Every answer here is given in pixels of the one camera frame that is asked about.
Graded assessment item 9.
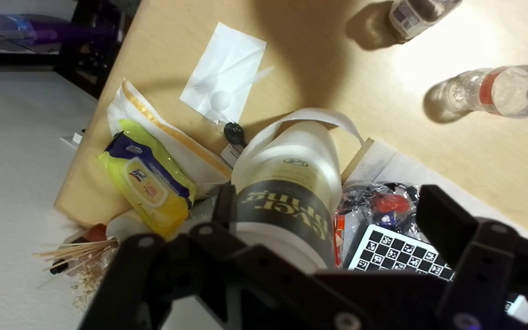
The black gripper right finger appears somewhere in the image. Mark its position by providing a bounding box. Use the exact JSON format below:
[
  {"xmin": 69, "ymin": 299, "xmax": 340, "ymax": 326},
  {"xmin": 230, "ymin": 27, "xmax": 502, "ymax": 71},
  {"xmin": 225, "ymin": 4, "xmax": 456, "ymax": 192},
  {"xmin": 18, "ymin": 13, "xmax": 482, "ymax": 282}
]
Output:
[{"xmin": 414, "ymin": 183, "xmax": 528, "ymax": 330}]

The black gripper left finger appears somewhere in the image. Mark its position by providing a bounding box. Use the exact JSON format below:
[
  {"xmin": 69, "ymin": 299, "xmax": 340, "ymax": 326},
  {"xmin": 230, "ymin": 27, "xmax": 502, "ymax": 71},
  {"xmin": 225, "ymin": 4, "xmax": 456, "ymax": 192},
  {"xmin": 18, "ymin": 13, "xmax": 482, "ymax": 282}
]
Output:
[{"xmin": 76, "ymin": 181, "xmax": 238, "ymax": 330}]

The clear bottle red label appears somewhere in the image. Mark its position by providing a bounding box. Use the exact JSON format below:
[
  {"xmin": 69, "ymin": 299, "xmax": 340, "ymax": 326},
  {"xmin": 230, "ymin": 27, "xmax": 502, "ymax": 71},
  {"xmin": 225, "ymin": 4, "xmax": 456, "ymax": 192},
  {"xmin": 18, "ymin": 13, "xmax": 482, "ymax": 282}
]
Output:
[{"xmin": 421, "ymin": 62, "xmax": 528, "ymax": 125}]

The white paper towel roll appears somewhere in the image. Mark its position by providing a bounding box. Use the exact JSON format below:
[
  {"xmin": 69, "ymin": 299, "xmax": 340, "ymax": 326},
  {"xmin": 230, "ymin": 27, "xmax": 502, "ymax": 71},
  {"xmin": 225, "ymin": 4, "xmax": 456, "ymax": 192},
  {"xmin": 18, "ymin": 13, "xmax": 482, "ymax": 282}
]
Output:
[{"xmin": 232, "ymin": 106, "xmax": 368, "ymax": 187}]

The brown liquid bottle white cap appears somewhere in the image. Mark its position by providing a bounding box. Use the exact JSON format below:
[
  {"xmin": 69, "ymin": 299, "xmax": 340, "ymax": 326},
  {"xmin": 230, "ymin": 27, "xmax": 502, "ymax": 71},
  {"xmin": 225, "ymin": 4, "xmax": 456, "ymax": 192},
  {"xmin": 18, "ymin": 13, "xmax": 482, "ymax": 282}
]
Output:
[{"xmin": 386, "ymin": 0, "xmax": 461, "ymax": 44}]

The wooden toothpicks bundle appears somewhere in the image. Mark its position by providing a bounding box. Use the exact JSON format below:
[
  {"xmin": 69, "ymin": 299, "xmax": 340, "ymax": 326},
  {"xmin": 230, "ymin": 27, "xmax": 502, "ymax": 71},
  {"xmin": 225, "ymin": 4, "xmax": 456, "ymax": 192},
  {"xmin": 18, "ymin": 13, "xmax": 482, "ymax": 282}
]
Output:
[{"xmin": 32, "ymin": 236, "xmax": 120, "ymax": 279}]

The yellow wet wipes pack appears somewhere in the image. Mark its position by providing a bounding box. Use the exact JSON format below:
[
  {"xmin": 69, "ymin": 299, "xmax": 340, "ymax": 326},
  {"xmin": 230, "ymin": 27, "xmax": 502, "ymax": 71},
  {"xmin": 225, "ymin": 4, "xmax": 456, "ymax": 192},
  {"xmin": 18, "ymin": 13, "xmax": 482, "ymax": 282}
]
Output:
[{"xmin": 97, "ymin": 117, "xmax": 197, "ymax": 242}]

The black white checkerboard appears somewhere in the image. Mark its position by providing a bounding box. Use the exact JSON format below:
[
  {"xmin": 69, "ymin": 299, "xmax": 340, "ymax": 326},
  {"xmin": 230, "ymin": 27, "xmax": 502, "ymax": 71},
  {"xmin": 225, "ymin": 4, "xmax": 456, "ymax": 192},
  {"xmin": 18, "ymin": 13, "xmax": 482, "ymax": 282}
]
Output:
[{"xmin": 344, "ymin": 222, "xmax": 461, "ymax": 284}]

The red snack bag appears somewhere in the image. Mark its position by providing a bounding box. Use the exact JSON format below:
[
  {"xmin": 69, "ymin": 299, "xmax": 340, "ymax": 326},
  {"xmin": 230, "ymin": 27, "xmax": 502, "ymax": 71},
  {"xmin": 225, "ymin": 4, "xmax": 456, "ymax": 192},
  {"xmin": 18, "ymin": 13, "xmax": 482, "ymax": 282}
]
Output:
[{"xmin": 331, "ymin": 180, "xmax": 425, "ymax": 268}]

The yellow snack bag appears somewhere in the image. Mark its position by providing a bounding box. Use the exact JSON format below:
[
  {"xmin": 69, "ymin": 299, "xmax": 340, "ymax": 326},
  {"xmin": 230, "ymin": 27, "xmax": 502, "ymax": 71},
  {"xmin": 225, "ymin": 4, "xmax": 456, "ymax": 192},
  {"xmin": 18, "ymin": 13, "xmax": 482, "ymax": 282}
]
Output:
[{"xmin": 104, "ymin": 77, "xmax": 234, "ymax": 198}]

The small black clip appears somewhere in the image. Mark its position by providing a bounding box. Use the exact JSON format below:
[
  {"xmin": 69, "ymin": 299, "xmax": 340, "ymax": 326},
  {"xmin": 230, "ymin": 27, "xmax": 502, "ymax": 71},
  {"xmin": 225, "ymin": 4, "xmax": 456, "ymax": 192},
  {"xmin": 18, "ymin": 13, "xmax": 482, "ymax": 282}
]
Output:
[{"xmin": 221, "ymin": 121, "xmax": 249, "ymax": 150}]

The white plastic sachet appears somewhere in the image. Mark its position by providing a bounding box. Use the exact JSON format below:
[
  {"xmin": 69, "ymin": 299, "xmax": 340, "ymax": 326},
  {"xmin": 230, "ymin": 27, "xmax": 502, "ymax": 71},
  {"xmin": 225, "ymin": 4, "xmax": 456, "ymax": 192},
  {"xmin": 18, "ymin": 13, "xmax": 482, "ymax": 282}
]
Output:
[{"xmin": 177, "ymin": 20, "xmax": 269, "ymax": 128}]

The black purple vacuum cleaner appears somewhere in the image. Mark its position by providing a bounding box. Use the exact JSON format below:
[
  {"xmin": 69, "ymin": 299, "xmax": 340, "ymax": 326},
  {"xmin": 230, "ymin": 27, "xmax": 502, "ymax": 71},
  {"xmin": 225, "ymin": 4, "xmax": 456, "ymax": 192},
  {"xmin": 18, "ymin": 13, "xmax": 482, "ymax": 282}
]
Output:
[{"xmin": 0, "ymin": 0, "xmax": 131, "ymax": 70}]

